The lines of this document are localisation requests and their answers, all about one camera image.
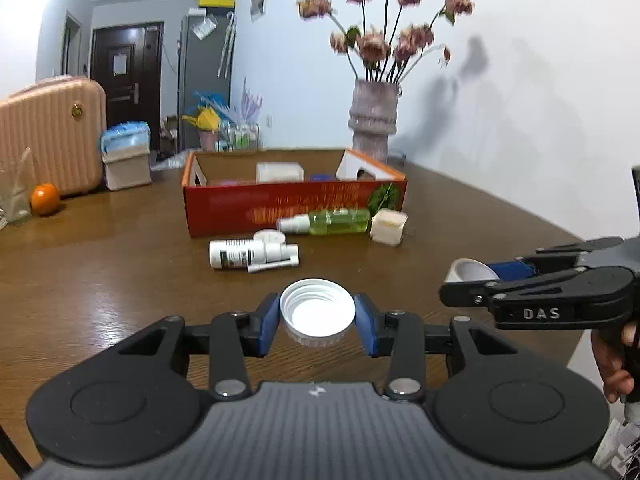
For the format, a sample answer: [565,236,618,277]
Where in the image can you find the dried pink roses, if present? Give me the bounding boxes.
[297,0,475,86]

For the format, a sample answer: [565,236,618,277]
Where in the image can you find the grey refrigerator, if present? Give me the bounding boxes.
[177,10,236,152]

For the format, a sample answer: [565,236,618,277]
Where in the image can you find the orange fruit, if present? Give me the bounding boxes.
[30,183,61,217]

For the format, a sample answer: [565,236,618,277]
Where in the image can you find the black metal stand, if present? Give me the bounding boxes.
[0,424,32,480]

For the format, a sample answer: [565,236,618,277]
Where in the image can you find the white spray bottle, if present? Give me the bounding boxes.
[208,237,300,274]

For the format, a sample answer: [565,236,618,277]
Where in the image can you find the person's right hand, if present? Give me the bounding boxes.
[591,323,639,404]

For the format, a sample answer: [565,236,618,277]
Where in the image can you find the white ribbed jar lid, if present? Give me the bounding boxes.
[279,278,357,347]

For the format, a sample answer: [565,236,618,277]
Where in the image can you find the white bin with blue bag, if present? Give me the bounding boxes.
[101,120,153,192]

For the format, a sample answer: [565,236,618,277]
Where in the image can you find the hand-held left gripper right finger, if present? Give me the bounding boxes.
[354,292,506,402]

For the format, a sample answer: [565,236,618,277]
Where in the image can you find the striped hanging umbrella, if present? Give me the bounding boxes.
[217,12,236,79]

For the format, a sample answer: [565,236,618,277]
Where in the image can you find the green spray bottle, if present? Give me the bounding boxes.
[277,208,372,236]

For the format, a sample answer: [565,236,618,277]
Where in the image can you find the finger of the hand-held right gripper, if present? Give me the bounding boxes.
[487,237,626,282]
[440,266,637,331]

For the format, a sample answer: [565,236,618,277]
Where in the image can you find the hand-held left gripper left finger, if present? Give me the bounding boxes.
[117,292,281,401]

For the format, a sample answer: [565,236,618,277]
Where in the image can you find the yellow watering can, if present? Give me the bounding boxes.
[182,107,221,134]

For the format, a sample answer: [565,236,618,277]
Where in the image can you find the paper note on refrigerator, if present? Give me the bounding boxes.
[192,15,217,40]

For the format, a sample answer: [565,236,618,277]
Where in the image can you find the side door frame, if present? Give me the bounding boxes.
[60,12,84,79]

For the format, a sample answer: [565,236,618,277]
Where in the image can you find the purple paper decoration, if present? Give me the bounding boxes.
[239,77,264,127]

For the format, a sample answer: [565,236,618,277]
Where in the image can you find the dark brown door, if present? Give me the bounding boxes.
[89,21,165,154]

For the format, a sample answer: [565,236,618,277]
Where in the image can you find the small white cup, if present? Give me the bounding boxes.
[446,258,500,286]

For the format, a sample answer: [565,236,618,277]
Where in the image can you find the pink ribbed suitcase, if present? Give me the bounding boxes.
[0,75,108,199]

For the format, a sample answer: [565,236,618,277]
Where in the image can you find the clear plastic bag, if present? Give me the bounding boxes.
[0,147,34,226]

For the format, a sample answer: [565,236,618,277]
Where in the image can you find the red cardboard box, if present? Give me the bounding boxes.
[181,147,407,239]

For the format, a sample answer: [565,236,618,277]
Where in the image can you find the grey textured vase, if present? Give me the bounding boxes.
[348,78,400,164]

